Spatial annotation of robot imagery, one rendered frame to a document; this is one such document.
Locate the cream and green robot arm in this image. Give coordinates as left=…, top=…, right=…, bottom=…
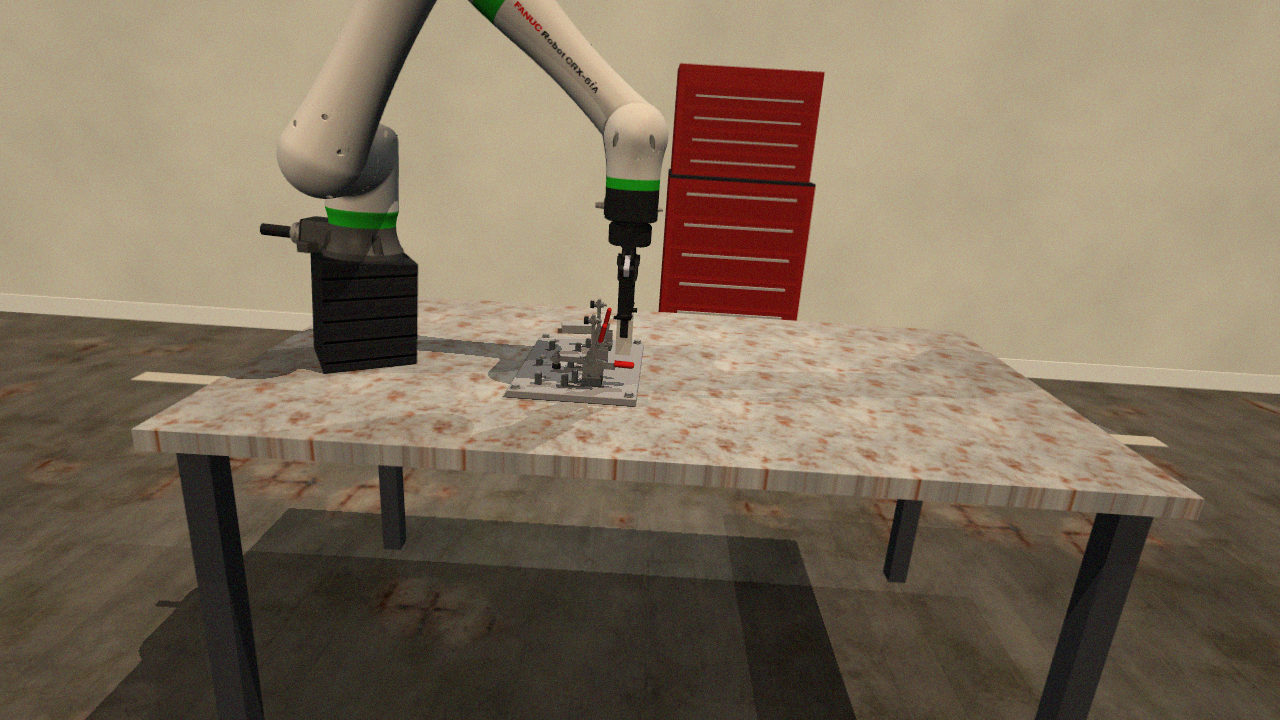
left=260, top=0, right=669, bottom=263

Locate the toggle clamp with red handle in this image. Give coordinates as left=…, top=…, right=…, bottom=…
left=584, top=314, right=608, bottom=363

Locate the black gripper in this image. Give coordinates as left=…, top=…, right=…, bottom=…
left=608, top=222, right=652, bottom=356

